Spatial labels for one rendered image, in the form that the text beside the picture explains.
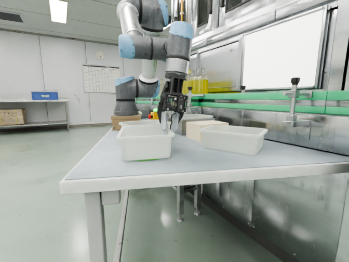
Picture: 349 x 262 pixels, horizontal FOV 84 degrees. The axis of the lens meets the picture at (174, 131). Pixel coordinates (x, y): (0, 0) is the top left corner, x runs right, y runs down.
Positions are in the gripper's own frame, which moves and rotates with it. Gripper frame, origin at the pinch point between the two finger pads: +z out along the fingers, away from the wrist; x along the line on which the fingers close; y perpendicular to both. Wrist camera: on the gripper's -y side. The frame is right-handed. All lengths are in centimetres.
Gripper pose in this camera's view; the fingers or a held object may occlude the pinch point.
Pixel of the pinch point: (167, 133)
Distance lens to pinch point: 67.7
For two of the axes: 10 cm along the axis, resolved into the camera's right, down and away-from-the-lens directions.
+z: -1.3, 9.8, 1.5
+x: 9.7, 0.9, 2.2
